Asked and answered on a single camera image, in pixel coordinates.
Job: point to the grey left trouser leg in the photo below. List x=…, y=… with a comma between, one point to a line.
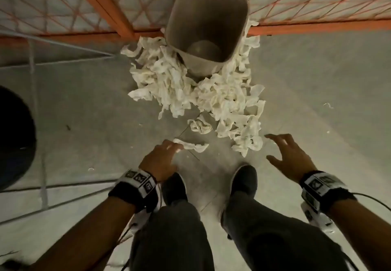
x=171, y=240

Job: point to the person's left hand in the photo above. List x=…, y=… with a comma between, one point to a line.
x=159, y=161

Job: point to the black left shoe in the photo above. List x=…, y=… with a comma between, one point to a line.
x=174, y=188

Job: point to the beige plastic waste bin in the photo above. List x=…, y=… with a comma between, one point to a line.
x=201, y=20

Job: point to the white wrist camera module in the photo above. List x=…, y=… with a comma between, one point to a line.
x=142, y=219
x=317, y=220

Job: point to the black right shoe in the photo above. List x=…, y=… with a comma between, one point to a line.
x=244, y=179

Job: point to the grey trouser leg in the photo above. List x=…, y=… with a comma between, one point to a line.
x=171, y=240
x=275, y=243

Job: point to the person's right hand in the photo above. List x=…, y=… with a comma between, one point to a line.
x=293, y=158

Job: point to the person's right forearm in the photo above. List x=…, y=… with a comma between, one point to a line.
x=363, y=234

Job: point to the black shoe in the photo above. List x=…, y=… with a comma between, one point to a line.
x=244, y=179
x=174, y=188

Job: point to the person's left forearm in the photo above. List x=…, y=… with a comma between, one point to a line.
x=85, y=240

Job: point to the orange metal mesh fence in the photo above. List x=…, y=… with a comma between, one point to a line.
x=102, y=3

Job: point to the pile of white paper strips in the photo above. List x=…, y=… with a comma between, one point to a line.
x=220, y=97

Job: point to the black wristband with marker tags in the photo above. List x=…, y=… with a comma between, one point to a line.
x=131, y=188
x=323, y=191

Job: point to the grey right trouser leg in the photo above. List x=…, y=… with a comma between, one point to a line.
x=275, y=243

